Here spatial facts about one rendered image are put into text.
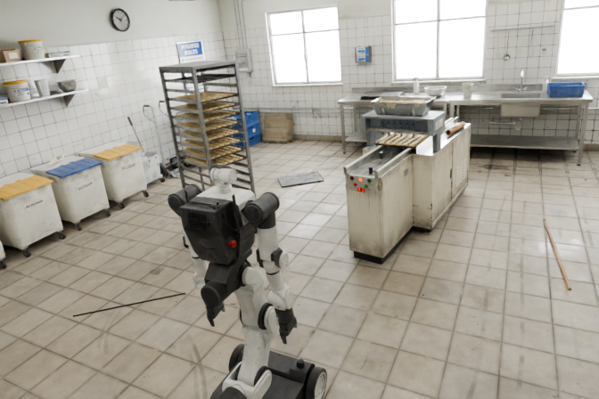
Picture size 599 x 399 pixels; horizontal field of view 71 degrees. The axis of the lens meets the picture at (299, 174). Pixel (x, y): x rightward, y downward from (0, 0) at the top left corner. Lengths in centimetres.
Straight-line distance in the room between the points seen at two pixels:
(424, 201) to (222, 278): 263
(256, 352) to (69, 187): 364
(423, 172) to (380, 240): 81
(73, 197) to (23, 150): 85
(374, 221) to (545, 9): 434
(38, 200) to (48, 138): 107
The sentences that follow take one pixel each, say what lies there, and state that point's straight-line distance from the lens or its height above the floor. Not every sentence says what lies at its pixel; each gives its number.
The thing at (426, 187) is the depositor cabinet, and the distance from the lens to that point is 416.
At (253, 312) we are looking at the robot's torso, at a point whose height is 68.
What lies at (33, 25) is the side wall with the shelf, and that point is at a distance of 617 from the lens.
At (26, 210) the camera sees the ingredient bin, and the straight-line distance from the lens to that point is 530.
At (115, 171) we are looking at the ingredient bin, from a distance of 591.
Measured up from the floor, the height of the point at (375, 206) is 58.
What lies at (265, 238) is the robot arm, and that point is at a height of 119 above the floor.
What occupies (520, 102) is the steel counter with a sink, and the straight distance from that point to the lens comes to 638.
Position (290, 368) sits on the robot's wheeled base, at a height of 21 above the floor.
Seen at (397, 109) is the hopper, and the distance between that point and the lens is 412.
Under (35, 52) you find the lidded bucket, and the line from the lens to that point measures 582.
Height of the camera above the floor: 206
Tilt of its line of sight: 19 degrees down
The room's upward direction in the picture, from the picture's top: 6 degrees counter-clockwise
